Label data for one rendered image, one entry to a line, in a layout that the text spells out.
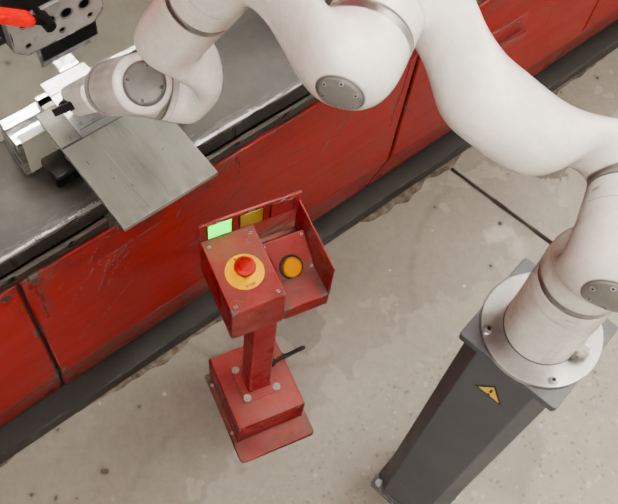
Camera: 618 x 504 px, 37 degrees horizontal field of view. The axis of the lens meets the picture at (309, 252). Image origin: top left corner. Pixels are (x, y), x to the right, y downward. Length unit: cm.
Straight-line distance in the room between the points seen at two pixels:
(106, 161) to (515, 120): 75
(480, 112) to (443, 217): 169
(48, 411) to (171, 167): 102
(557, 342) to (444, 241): 133
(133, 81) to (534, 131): 54
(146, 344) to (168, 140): 96
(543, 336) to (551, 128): 40
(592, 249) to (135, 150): 78
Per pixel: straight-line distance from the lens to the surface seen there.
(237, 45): 183
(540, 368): 143
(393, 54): 94
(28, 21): 135
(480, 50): 102
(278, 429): 237
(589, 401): 258
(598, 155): 112
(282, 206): 170
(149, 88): 127
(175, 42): 113
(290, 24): 96
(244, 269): 164
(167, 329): 242
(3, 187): 169
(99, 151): 155
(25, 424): 238
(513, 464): 246
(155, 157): 153
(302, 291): 174
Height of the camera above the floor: 228
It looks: 63 degrees down
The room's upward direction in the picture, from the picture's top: 10 degrees clockwise
